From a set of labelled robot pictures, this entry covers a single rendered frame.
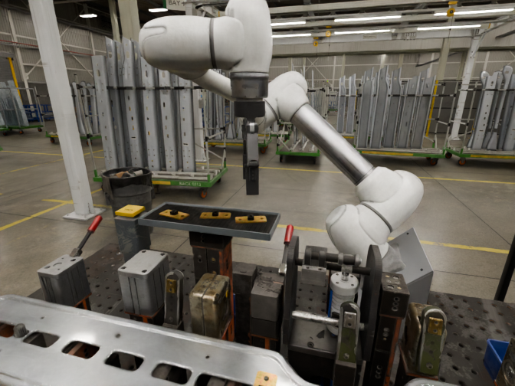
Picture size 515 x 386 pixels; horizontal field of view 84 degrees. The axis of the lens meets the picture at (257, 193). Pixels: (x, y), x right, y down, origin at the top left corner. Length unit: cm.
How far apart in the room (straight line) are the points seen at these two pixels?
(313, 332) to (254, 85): 57
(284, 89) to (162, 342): 95
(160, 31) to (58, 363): 68
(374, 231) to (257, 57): 72
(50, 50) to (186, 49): 344
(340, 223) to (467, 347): 57
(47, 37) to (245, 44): 353
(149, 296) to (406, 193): 89
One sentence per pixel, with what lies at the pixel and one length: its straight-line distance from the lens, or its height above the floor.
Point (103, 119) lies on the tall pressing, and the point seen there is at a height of 113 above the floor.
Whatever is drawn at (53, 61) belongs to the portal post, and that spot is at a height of 183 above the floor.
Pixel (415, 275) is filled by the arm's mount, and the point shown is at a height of 94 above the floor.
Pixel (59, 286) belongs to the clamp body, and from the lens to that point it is 91.
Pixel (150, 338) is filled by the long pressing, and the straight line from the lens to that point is 71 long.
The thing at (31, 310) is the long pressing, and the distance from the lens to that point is 91.
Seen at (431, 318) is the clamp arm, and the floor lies 110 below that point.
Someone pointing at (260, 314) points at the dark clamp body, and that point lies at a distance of 68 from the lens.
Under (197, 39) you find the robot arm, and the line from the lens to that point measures 68.
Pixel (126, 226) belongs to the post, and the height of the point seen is 112.
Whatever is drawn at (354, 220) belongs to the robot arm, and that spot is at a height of 106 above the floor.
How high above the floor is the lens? 148
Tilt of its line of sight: 19 degrees down
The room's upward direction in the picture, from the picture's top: straight up
